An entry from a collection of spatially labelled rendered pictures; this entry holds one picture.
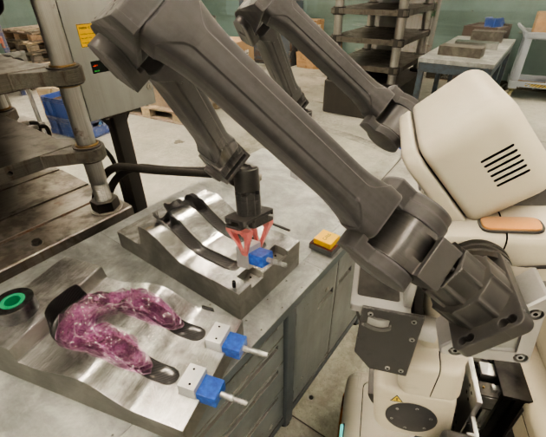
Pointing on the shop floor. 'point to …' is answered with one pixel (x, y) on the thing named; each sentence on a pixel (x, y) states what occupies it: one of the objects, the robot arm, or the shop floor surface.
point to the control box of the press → (106, 91)
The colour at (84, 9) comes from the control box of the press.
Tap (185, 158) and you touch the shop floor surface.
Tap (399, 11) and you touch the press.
